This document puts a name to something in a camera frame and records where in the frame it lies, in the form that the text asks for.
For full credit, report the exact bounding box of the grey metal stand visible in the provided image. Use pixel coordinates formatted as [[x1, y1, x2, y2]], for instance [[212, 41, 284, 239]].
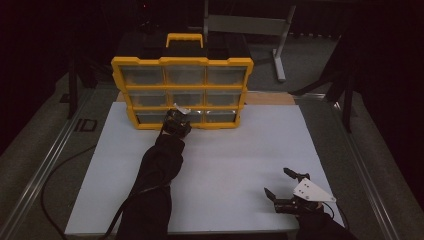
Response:
[[202, 0, 298, 83]]

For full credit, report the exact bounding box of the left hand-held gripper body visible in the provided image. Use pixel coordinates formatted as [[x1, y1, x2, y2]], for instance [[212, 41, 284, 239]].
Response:
[[162, 103, 193, 139]]

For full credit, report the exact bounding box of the person's right hand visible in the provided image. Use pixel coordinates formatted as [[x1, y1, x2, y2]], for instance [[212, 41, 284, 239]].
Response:
[[298, 203, 333, 224]]

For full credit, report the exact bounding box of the aluminium frame rail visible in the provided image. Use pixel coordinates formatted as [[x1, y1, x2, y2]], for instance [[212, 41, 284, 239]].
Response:
[[293, 92, 401, 240], [0, 89, 98, 240]]

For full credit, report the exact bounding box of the black stand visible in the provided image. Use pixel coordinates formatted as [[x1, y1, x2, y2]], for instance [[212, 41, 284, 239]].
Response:
[[289, 33, 356, 134], [66, 49, 101, 120]]

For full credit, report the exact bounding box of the person's left hand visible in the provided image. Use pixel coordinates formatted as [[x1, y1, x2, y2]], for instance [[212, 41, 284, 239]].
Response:
[[159, 129, 186, 149]]

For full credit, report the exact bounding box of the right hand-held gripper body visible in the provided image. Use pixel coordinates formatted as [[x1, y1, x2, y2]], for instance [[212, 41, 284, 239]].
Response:
[[273, 178, 337, 215]]

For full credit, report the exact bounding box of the yellow black drawer organizer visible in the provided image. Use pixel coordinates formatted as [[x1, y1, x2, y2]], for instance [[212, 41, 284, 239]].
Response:
[[110, 32, 254, 132]]

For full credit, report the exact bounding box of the black floor cable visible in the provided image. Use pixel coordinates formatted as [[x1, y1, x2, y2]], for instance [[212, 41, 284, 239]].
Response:
[[40, 144, 98, 240]]

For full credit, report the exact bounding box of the wooden board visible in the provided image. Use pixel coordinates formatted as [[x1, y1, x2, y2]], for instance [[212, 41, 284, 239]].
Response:
[[115, 91, 297, 107]]

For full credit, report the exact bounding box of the group of clear drawers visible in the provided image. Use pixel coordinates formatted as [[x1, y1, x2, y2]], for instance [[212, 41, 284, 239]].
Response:
[[119, 65, 248, 124]]

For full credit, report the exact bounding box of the dark device with red light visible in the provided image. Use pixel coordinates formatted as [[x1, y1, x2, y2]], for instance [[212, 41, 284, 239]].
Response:
[[136, 1, 160, 34]]

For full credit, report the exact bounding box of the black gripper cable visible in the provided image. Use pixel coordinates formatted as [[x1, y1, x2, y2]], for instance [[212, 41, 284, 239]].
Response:
[[102, 184, 171, 240], [323, 201, 350, 231]]

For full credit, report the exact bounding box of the clear plastic drawer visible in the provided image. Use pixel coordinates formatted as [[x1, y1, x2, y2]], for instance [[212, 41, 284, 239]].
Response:
[[170, 109, 205, 125]]

